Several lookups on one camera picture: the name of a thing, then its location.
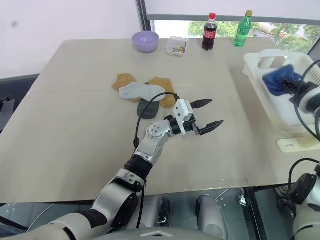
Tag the cola bottle with red cap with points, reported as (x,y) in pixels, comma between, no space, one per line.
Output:
(209,35)

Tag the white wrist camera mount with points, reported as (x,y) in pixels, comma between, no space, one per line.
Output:
(310,98)
(182,110)

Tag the small clear plastic container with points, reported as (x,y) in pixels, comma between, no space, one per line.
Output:
(177,46)

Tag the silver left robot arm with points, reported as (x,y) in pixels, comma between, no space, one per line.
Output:
(150,145)

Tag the tan sock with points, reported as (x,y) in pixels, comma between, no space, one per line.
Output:
(122,81)
(165,86)

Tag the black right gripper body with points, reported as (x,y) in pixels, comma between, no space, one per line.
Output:
(291,87)

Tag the grey robot torso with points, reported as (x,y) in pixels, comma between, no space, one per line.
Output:
(75,232)

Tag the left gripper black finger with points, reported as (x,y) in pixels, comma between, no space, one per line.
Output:
(210,127)
(202,103)

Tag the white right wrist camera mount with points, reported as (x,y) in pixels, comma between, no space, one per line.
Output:
(310,98)

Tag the pale grey-white sock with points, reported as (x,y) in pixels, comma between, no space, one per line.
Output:
(135,91)

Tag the dark green sock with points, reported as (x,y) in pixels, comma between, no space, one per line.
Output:
(152,111)

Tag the blue cloth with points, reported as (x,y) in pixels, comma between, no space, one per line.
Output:
(275,80)

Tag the white plastic basket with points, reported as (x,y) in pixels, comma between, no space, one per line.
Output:
(282,112)

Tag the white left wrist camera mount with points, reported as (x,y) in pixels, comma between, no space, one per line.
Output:
(182,110)

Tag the black object beside table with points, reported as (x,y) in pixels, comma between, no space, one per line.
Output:
(7,107)

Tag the purple plastic bowl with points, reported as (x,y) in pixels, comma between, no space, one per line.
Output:
(145,41)

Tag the green soda bottle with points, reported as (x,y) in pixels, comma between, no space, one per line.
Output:
(243,30)

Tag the dark window frame post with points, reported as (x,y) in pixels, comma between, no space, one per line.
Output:
(143,15)

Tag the white flat plastic lid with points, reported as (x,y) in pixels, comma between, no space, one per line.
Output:
(295,144)

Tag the black table frame bar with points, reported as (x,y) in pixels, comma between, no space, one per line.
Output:
(256,215)

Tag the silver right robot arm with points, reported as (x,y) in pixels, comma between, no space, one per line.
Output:
(310,200)

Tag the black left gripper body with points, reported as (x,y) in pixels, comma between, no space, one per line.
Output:
(195,128)

